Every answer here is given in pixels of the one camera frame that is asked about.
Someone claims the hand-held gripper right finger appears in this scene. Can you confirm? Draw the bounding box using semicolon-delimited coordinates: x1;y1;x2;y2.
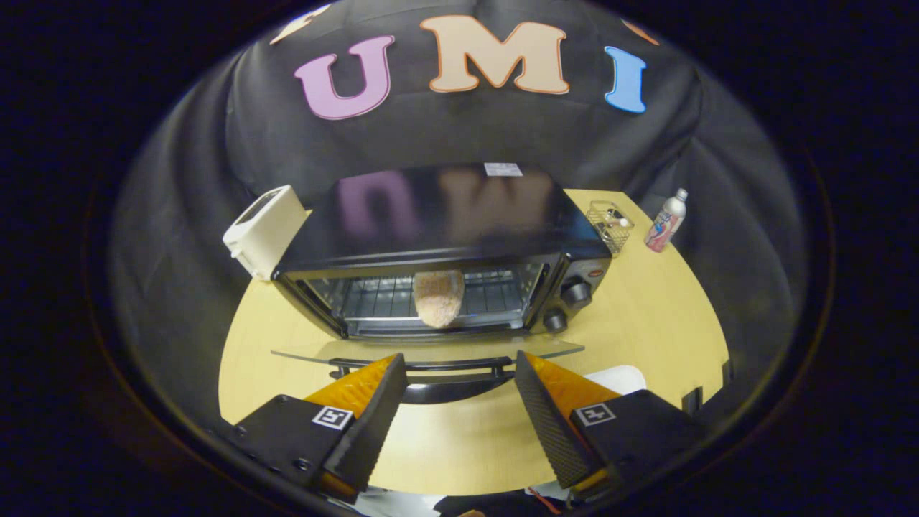
514;350;712;500

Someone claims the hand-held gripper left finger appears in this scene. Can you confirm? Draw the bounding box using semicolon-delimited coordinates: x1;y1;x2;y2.
230;352;409;503

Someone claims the black toaster oven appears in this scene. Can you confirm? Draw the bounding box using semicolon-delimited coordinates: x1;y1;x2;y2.
271;164;612;405

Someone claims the white bread toaster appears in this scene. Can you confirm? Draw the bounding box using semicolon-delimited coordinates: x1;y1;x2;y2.
223;185;311;281

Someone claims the white square plate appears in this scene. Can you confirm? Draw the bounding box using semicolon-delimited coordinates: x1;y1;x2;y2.
585;365;647;396

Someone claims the pink and white bottle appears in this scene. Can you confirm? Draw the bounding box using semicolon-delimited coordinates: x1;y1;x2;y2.
644;188;689;253

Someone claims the black backdrop cloth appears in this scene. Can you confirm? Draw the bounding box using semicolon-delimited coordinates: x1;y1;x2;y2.
108;0;810;435

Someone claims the wire mesh basket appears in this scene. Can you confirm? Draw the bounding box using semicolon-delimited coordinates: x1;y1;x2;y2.
585;200;635;257

